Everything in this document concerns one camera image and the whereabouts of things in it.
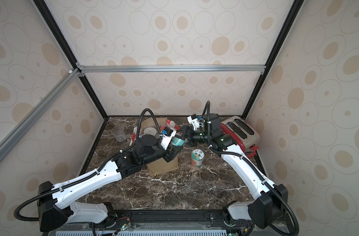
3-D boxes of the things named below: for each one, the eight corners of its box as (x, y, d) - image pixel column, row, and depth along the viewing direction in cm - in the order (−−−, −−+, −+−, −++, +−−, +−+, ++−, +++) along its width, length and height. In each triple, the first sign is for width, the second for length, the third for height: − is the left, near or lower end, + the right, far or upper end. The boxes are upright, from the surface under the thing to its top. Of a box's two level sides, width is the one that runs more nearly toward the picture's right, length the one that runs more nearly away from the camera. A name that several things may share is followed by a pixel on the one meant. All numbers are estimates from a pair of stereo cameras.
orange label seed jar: (191, 167, 94) (192, 160, 87) (190, 156, 99) (191, 149, 92) (203, 167, 94) (205, 160, 87) (202, 156, 99) (203, 149, 92)
